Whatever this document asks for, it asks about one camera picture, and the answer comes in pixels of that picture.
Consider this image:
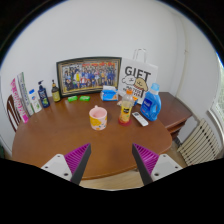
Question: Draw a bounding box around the blue detergent bottle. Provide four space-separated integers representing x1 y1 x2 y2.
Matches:
139 82 163 122

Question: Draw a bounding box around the amber pump bottle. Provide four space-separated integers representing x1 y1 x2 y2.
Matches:
50 79 62 103

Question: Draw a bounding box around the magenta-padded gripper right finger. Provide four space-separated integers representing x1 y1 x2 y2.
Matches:
131 143 184 186

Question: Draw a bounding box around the framed group photo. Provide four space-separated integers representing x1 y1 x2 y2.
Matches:
55 56 123 98

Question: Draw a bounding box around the white bottle with blue cap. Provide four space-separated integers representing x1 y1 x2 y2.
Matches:
28 88 43 114

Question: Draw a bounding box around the orange juice bottle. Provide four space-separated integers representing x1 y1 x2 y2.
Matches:
118 88 135 127

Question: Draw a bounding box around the brown wooden chair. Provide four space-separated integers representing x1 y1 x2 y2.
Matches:
6 94 22 133

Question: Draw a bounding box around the brown wooden side table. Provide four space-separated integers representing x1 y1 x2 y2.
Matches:
156 91 194 141

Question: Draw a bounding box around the pink mug with yellow print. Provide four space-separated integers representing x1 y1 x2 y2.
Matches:
88 105 109 131

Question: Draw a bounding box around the white radiator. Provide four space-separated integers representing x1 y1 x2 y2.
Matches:
176 118 223 167

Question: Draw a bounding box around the window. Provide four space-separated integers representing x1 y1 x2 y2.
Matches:
209 53 224 134

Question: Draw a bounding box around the blue tissue pack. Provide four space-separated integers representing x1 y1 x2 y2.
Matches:
100 85 120 102

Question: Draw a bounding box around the white remote control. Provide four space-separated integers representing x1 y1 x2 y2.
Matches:
131 111 150 127

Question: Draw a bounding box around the white green shuttlecock tube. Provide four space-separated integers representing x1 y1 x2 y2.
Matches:
17 71 35 117

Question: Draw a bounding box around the pink shuttlecock tube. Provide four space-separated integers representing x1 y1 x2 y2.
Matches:
9 77 30 124

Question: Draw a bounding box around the dark blue pump bottle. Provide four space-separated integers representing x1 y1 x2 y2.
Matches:
37 79 51 109

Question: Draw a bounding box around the flat round red coaster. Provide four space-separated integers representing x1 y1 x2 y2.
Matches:
117 117 133 127

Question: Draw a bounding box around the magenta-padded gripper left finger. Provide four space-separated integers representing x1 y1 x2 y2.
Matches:
41 143 92 186

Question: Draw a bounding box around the white printed paper gift bag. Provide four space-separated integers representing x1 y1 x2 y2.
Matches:
118 48 159 105

